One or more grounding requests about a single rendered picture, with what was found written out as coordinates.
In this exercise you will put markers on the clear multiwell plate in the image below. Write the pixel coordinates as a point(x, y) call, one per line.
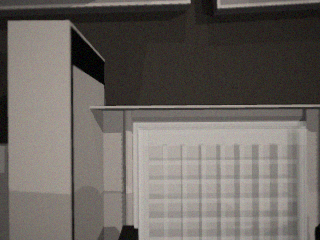
point(180, 166)

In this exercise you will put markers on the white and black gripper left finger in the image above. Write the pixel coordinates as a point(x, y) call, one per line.
point(128, 232)

